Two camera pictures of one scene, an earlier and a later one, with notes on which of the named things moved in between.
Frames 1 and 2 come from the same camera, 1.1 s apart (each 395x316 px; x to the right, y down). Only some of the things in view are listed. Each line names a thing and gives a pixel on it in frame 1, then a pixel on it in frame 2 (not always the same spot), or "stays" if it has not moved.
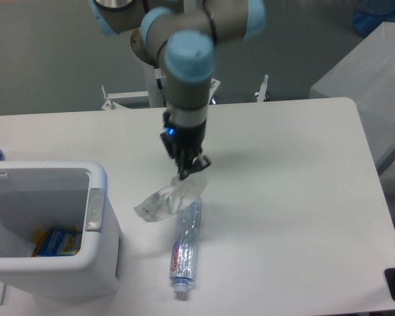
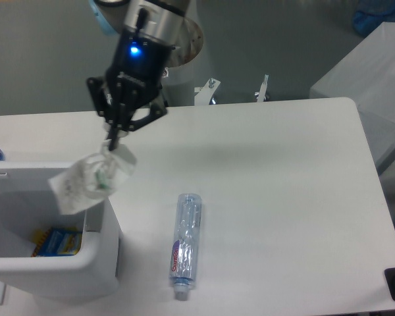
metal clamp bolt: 263,90 stays
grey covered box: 374,75 stays
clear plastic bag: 164,203 -> 89,179
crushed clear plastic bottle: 184,266 stays
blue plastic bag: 369,14 stays
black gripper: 182,142 -> 134,78
